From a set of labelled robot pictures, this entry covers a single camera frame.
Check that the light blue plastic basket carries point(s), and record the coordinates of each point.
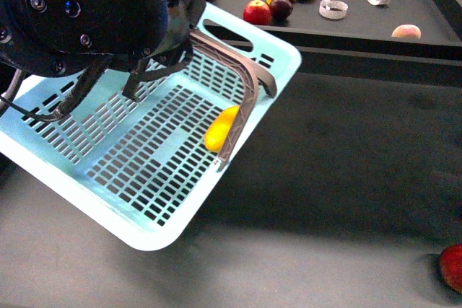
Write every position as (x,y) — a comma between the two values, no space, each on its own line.
(140,169)

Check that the grey basket handle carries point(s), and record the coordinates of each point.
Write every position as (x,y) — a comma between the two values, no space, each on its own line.
(252,76)

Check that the red apple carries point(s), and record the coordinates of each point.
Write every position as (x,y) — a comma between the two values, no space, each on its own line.
(257,12)

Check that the dark purple plum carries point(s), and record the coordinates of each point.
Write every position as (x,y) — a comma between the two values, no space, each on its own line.
(281,9)

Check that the pale peach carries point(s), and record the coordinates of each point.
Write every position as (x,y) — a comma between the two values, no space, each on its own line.
(407,31)

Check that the yellow mango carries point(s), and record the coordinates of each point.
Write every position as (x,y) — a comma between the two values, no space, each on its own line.
(216,134)

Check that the red strawberry-like fruit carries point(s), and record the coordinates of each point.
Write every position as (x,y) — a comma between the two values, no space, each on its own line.
(450,266)

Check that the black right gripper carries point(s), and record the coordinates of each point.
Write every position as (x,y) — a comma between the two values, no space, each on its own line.
(55,38)

